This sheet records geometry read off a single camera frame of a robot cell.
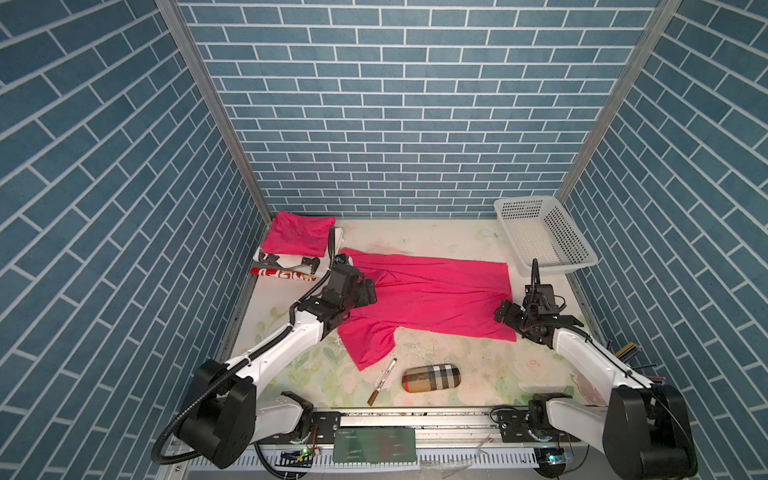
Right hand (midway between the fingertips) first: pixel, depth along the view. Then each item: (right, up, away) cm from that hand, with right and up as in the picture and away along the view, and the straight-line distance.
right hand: (505, 313), depth 89 cm
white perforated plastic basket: (+26, +27, +30) cm, 48 cm away
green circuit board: (-38, -27, -19) cm, 50 cm away
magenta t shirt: (-19, +3, +10) cm, 22 cm away
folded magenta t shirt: (-68, +24, +15) cm, 74 cm away
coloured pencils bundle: (+25, -5, -17) cm, 31 cm away
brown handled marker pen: (-39, -20, -10) cm, 45 cm away
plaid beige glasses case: (-23, -15, -10) cm, 30 cm away
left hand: (-42, +9, -3) cm, 43 cm away
